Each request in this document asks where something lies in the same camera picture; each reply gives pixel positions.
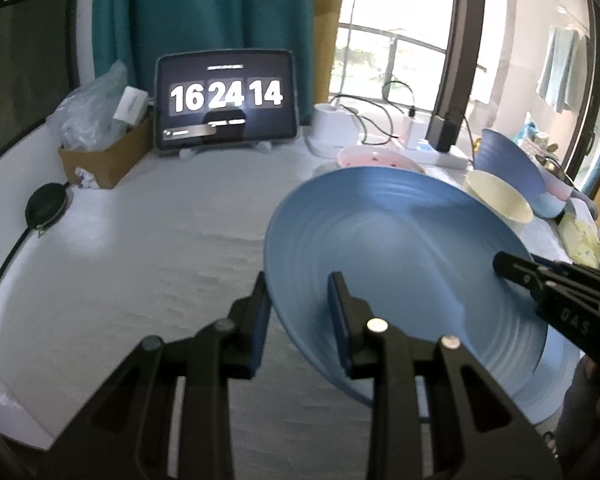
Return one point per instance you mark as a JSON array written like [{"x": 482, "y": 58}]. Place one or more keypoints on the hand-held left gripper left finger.
[{"x": 257, "y": 330}]

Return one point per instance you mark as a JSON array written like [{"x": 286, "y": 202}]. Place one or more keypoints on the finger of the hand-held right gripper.
[
  {"x": 517, "y": 270},
  {"x": 580, "y": 275}
]

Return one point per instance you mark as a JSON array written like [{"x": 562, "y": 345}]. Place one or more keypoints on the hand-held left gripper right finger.
[{"x": 337, "y": 320}]

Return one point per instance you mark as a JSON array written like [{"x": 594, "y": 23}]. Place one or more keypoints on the light blue plate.
[{"x": 555, "y": 380}]

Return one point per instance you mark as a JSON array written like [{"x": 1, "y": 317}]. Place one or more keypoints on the cream bowl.
[{"x": 500, "y": 195}]

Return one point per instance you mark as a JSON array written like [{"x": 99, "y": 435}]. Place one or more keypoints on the large blue ridged plate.
[{"x": 405, "y": 240}]

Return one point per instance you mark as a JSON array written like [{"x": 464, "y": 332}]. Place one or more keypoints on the blue bowl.
[{"x": 510, "y": 160}]

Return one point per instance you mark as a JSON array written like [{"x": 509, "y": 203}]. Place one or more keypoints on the person's right hand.
[{"x": 595, "y": 400}]

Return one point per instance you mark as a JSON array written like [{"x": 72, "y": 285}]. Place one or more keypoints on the yellow tissue pack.
[{"x": 580, "y": 240}]

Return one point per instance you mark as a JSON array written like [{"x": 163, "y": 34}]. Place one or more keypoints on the pink and blue pot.
[{"x": 557, "y": 187}]

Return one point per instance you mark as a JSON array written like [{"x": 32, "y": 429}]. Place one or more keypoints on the white basket with items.
[{"x": 537, "y": 142}]

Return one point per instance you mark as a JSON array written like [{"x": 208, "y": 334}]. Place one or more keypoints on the white power strip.
[{"x": 450, "y": 160}]

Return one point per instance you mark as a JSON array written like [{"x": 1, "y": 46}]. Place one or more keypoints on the black charger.
[{"x": 442, "y": 132}]

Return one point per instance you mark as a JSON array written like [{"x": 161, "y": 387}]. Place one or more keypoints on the pink speckled bowl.
[{"x": 375, "y": 159}]

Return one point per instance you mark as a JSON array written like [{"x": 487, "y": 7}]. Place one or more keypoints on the white charger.
[{"x": 414, "y": 130}]

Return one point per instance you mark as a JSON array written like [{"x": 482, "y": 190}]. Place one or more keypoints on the white tablet stand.
[{"x": 189, "y": 154}]

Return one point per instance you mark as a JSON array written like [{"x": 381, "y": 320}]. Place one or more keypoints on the white desk lamp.
[{"x": 330, "y": 125}]

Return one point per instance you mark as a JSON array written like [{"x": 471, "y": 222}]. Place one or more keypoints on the tablet with clock display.
[{"x": 225, "y": 125}]

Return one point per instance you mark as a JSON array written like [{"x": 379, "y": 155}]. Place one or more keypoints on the hanging light blue towel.
[{"x": 560, "y": 65}]

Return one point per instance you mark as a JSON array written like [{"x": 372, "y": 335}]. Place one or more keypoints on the black round case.
[{"x": 47, "y": 205}]

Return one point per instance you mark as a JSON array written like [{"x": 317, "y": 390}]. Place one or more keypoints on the balcony railing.
[{"x": 392, "y": 60}]

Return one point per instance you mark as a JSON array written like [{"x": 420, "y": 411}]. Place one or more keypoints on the small white box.
[{"x": 130, "y": 105}]

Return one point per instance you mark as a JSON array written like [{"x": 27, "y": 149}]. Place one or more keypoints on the clear plastic bags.
[{"x": 85, "y": 115}]

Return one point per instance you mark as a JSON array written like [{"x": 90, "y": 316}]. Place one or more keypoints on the yellow curtain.
[{"x": 325, "y": 35}]

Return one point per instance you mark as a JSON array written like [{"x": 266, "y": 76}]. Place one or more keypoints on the teal curtain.
[{"x": 205, "y": 5}]

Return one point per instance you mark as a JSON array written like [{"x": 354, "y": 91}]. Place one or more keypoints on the dark window frame post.
[{"x": 460, "y": 35}]

